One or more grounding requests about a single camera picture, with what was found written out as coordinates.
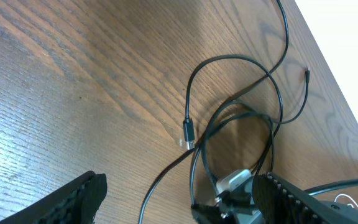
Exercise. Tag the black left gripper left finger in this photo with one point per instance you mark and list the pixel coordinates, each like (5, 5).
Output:
(76, 202)

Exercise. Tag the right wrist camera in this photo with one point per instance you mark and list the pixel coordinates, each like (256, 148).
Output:
(233, 180)

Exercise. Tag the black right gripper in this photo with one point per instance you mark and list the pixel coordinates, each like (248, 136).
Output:
(231, 207)

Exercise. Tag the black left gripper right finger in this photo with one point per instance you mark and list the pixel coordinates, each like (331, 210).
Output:
(282, 202)

